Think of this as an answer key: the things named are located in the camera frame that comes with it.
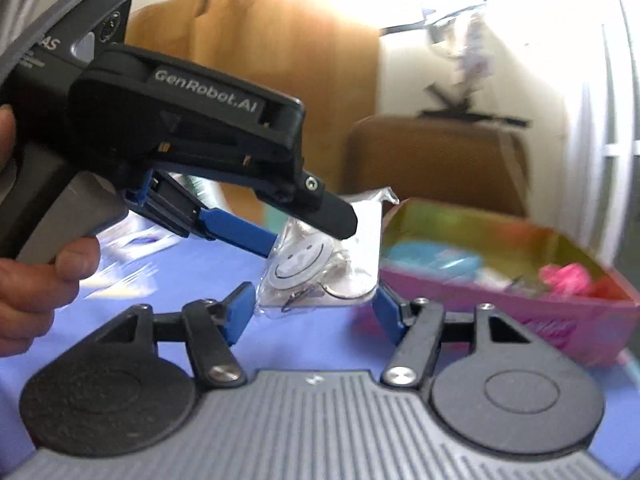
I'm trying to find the pink macaron biscuit tin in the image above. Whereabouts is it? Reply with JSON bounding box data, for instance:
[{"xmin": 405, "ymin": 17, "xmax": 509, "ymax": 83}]
[{"xmin": 380, "ymin": 198, "xmax": 639, "ymax": 366}]

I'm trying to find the black tape cross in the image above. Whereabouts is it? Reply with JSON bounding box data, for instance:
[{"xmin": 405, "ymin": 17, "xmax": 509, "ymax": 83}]
[{"xmin": 418, "ymin": 84, "xmax": 532, "ymax": 128}]

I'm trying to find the wooden panel door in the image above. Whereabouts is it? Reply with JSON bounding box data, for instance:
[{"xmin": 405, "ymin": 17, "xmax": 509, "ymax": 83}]
[{"xmin": 126, "ymin": 0, "xmax": 378, "ymax": 193}]

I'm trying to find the pink knitted soft toy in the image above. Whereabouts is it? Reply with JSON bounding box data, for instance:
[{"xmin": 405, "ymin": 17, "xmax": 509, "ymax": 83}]
[{"xmin": 538, "ymin": 263, "xmax": 606, "ymax": 299}]

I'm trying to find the blue plastic case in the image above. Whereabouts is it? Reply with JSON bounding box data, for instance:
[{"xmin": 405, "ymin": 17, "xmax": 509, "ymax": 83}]
[{"xmin": 385, "ymin": 240, "xmax": 484, "ymax": 278}]

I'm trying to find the clear packet with smiley keyring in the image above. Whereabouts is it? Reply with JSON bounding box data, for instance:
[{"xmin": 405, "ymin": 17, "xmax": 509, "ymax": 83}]
[{"xmin": 256, "ymin": 186, "xmax": 399, "ymax": 318}]

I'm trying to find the brown wooden chair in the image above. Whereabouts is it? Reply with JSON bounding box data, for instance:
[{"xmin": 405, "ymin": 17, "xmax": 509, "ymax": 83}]
[{"xmin": 340, "ymin": 115, "xmax": 528, "ymax": 218}]

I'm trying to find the person's left hand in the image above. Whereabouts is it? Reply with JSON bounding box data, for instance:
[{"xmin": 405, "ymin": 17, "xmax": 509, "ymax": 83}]
[{"xmin": 0, "ymin": 104, "xmax": 102, "ymax": 359}]

